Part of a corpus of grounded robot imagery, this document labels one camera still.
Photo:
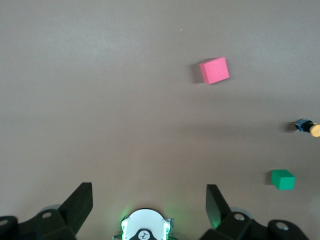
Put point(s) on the orange-capped black push button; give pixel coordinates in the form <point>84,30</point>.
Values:
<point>306,126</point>

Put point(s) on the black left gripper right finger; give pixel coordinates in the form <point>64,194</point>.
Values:
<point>217,207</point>

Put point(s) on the green foam cube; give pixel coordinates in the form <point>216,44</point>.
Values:
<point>283,180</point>

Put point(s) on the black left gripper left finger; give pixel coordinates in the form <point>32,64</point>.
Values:
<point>75,207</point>

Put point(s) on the red foam cube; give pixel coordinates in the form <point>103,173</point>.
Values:
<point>215,70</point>

